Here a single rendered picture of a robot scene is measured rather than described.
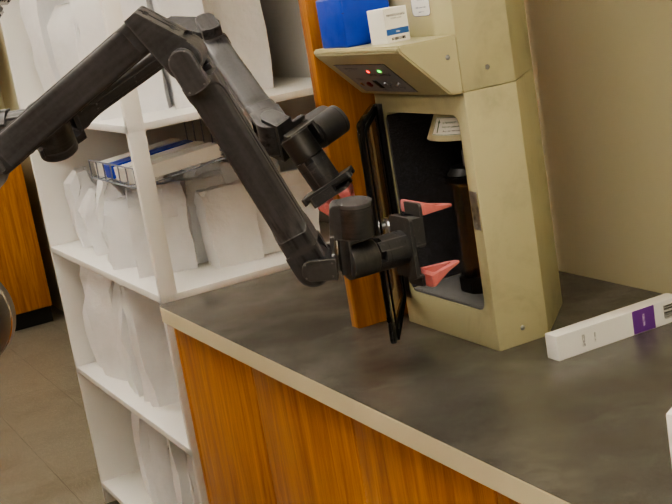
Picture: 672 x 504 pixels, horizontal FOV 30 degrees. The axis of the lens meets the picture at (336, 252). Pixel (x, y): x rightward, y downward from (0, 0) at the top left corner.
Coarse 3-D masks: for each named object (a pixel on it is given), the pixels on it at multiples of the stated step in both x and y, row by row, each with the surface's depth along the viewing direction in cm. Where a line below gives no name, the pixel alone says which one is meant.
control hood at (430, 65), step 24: (336, 48) 229; (360, 48) 220; (384, 48) 213; (408, 48) 209; (432, 48) 211; (456, 48) 214; (336, 72) 239; (408, 72) 215; (432, 72) 212; (456, 72) 214
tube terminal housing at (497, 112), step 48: (432, 0) 217; (480, 0) 215; (480, 48) 216; (528, 48) 235; (384, 96) 240; (432, 96) 225; (480, 96) 217; (528, 96) 231; (480, 144) 218; (528, 144) 227; (480, 192) 219; (528, 192) 224; (480, 240) 222; (528, 240) 225; (528, 288) 227; (480, 336) 230; (528, 336) 228
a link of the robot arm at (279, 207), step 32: (192, 64) 184; (192, 96) 188; (224, 96) 189; (224, 128) 190; (256, 160) 192; (256, 192) 194; (288, 192) 195; (288, 224) 195; (288, 256) 196; (320, 256) 196
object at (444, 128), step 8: (432, 120) 233; (440, 120) 229; (448, 120) 228; (456, 120) 227; (432, 128) 232; (440, 128) 229; (448, 128) 228; (456, 128) 227; (432, 136) 231; (440, 136) 229; (448, 136) 227; (456, 136) 226
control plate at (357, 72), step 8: (360, 64) 226; (368, 64) 223; (376, 64) 221; (344, 72) 236; (352, 72) 233; (360, 72) 230; (376, 72) 225; (384, 72) 222; (392, 72) 220; (360, 80) 235; (368, 80) 232; (376, 80) 229; (384, 80) 227; (392, 80) 224; (400, 80) 222; (368, 88) 237; (376, 88) 234; (384, 88) 231; (392, 88) 228; (400, 88) 226; (408, 88) 223
